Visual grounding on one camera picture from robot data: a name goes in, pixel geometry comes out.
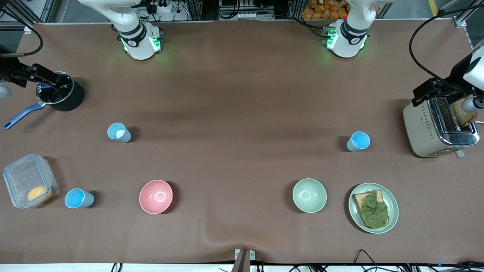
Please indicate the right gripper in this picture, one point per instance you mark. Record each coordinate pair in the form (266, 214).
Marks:
(10, 69)

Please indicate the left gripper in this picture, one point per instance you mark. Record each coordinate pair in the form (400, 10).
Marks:
(458, 73)

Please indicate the blue plastic cup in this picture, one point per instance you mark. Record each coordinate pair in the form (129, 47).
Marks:
(359, 140)
(77, 198)
(123, 136)

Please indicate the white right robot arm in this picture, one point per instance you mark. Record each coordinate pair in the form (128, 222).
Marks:
(140, 45)

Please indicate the glass lid with blue knob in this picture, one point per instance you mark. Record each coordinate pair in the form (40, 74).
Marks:
(62, 94)

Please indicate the beige chrome toaster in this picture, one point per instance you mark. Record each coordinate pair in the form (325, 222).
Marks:
(419, 128)

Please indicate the brown bread slice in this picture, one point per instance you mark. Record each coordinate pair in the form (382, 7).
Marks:
(461, 117)

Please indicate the grey metal pole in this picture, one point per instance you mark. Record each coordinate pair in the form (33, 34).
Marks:
(452, 6)

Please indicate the clear plastic food container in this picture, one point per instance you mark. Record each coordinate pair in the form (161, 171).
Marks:
(22, 175)

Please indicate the pale green plate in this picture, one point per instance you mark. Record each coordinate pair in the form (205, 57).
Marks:
(393, 204)

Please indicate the brown toast slice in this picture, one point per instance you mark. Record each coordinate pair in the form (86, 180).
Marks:
(359, 199)

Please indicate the green lettuce leaf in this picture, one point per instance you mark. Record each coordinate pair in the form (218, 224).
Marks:
(374, 211)

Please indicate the bag of orange buns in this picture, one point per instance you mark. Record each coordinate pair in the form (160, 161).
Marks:
(325, 9)

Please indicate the white power strip with plugs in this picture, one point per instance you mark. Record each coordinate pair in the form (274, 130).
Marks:
(162, 8)

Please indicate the pale green bowl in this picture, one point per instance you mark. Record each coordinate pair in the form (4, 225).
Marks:
(309, 195)

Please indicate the pink bowl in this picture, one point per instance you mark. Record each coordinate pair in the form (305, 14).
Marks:
(155, 196)

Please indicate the long white power strip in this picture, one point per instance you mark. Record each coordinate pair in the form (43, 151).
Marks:
(234, 15)

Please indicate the brown table mat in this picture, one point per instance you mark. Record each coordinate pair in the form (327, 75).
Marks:
(242, 170)

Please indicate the white corner bracket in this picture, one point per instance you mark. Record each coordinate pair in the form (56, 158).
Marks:
(27, 30)
(460, 22)

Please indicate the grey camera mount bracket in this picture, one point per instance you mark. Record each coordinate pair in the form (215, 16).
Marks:
(242, 262)

